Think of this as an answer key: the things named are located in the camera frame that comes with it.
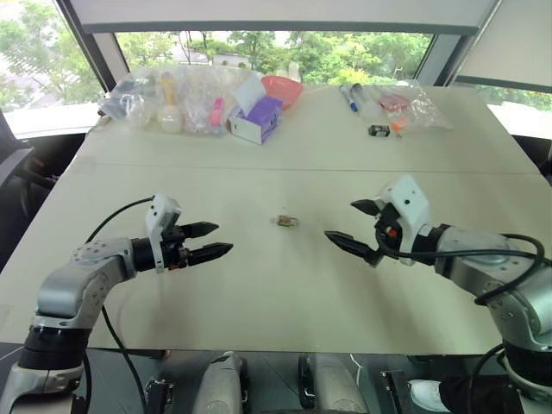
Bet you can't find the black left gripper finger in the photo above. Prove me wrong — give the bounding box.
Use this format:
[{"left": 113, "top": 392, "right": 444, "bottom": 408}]
[
  {"left": 184, "top": 221, "right": 221, "bottom": 240},
  {"left": 190, "top": 242, "right": 235, "bottom": 266}
]

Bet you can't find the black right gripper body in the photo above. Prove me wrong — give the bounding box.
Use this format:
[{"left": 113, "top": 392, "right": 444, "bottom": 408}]
[{"left": 373, "top": 202, "right": 405, "bottom": 260}]

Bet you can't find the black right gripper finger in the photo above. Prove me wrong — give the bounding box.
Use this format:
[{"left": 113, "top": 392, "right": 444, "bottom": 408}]
[
  {"left": 349, "top": 198, "right": 384, "bottom": 219},
  {"left": 323, "top": 230, "right": 386, "bottom": 269}
]

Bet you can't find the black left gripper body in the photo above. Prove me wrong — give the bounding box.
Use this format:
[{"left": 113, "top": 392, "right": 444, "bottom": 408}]
[{"left": 162, "top": 224, "right": 194, "bottom": 271}]

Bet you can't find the blue marker pen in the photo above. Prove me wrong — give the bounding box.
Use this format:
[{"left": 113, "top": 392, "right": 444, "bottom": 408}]
[{"left": 339, "top": 85, "right": 360, "bottom": 113}]

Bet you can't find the clear bag with red item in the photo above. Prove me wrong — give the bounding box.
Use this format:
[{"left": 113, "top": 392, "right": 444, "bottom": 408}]
[{"left": 369, "top": 83, "right": 455, "bottom": 131}]

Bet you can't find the grey marker pen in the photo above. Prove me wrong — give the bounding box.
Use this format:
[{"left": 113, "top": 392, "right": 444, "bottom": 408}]
[{"left": 350, "top": 82, "right": 368, "bottom": 109}]

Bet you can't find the pink plastic item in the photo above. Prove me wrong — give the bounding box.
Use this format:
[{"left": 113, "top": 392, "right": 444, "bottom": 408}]
[{"left": 210, "top": 97, "right": 225, "bottom": 131}]

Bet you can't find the pale yellow plastic bottle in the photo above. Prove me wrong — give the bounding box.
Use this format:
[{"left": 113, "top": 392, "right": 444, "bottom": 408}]
[{"left": 156, "top": 71, "right": 185, "bottom": 134}]

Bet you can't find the purple and white box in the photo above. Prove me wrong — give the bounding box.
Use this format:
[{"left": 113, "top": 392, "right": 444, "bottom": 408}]
[{"left": 226, "top": 95, "right": 285, "bottom": 146}]

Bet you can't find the large clear plastic bag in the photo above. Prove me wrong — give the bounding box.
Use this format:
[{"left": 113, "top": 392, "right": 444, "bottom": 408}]
[{"left": 127, "top": 64, "right": 262, "bottom": 138}]

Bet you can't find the grey rounded robot leg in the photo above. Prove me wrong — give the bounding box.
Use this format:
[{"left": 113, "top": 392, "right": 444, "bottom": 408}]
[
  {"left": 201, "top": 350, "right": 252, "bottom": 414},
  {"left": 297, "top": 352, "right": 371, "bottom": 414}
]

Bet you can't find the pink plastic bowl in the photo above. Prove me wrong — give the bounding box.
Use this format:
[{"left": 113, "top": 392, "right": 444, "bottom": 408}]
[{"left": 260, "top": 75, "right": 304, "bottom": 111}]

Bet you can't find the plastic bag with dark contents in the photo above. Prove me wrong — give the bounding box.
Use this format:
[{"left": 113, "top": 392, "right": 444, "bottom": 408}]
[{"left": 99, "top": 76, "right": 146, "bottom": 121}]

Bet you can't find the white shoe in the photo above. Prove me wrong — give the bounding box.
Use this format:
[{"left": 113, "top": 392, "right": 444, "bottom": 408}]
[{"left": 407, "top": 378, "right": 453, "bottom": 414}]

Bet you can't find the black office chair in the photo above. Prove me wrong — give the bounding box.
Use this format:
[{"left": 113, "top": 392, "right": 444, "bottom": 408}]
[{"left": 0, "top": 132, "right": 87, "bottom": 271}]

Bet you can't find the white roller blind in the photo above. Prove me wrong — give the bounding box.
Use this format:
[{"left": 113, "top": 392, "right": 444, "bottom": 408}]
[
  {"left": 68, "top": 0, "right": 505, "bottom": 36},
  {"left": 451, "top": 0, "right": 552, "bottom": 94}
]

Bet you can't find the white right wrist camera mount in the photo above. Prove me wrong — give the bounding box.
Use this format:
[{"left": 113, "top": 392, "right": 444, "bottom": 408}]
[{"left": 373, "top": 173, "right": 433, "bottom": 254}]

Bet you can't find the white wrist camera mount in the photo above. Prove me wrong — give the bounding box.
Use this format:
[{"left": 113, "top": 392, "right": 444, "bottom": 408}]
[
  {"left": 144, "top": 193, "right": 183, "bottom": 274},
  {"left": 373, "top": 173, "right": 433, "bottom": 254}
]

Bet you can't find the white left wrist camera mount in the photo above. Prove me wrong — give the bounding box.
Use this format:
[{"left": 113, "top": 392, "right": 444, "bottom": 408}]
[{"left": 144, "top": 193, "right": 183, "bottom": 274}]

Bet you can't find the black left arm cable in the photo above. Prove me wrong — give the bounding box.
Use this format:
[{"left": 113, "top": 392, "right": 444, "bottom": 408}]
[{"left": 84, "top": 196, "right": 156, "bottom": 414}]

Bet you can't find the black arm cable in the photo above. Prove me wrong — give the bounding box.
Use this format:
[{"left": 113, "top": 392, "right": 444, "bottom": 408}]
[
  {"left": 84, "top": 196, "right": 156, "bottom": 414},
  {"left": 374, "top": 223, "right": 548, "bottom": 306}
]

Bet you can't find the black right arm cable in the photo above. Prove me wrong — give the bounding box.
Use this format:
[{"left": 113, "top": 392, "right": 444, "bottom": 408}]
[{"left": 374, "top": 223, "right": 548, "bottom": 306}]

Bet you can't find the black metal bracket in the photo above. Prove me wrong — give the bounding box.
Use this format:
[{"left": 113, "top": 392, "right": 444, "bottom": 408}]
[
  {"left": 143, "top": 377, "right": 176, "bottom": 414},
  {"left": 378, "top": 368, "right": 411, "bottom": 414}
]

